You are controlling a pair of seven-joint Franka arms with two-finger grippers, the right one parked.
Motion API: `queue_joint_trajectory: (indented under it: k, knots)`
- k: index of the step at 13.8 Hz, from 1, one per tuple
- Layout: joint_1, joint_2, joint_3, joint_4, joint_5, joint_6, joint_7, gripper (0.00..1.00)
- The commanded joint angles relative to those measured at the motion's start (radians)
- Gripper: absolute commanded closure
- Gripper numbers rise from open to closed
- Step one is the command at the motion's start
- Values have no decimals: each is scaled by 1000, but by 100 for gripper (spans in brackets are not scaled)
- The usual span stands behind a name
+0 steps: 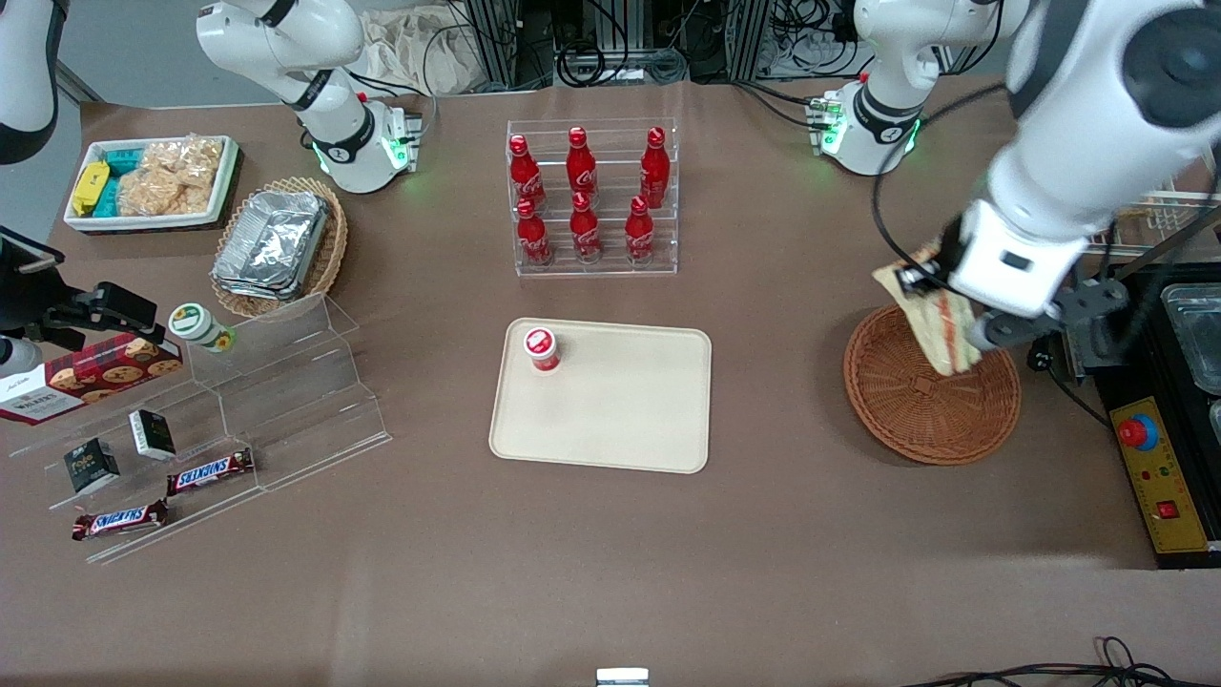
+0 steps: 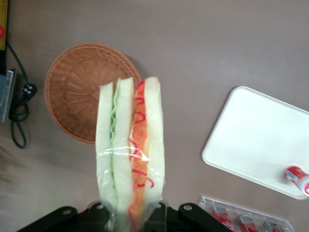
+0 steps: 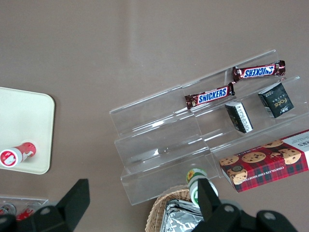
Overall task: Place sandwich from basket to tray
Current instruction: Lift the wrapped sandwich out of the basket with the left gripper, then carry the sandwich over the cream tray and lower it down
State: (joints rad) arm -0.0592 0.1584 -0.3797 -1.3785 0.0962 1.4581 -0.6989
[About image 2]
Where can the red emergency stop button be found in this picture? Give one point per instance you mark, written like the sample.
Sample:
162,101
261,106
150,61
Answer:
1,31

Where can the yellow control panel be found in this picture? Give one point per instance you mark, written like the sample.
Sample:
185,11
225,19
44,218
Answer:
3,14

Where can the triangle sandwich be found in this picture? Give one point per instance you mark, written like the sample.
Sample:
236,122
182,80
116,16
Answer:
135,154

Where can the clear acrylic can rack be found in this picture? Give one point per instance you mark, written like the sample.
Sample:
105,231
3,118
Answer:
243,212

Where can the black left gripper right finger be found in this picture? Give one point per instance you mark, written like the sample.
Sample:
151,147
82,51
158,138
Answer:
183,217

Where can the white rectangular tray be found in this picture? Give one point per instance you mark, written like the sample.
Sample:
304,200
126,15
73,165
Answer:
251,135

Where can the black power plug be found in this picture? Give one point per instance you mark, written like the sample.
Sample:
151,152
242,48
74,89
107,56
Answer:
29,90

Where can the round brown wicker basket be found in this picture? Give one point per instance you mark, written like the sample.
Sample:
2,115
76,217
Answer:
77,96

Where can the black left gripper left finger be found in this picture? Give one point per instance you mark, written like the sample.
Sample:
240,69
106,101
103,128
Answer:
70,218

